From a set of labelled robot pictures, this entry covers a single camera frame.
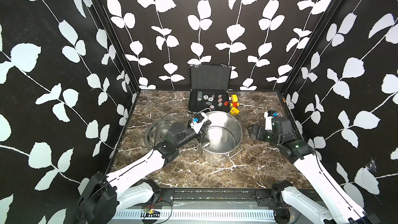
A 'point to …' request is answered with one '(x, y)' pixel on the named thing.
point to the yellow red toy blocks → (234, 104)
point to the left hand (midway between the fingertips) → (210, 119)
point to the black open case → (210, 88)
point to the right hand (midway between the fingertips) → (253, 125)
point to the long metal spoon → (205, 142)
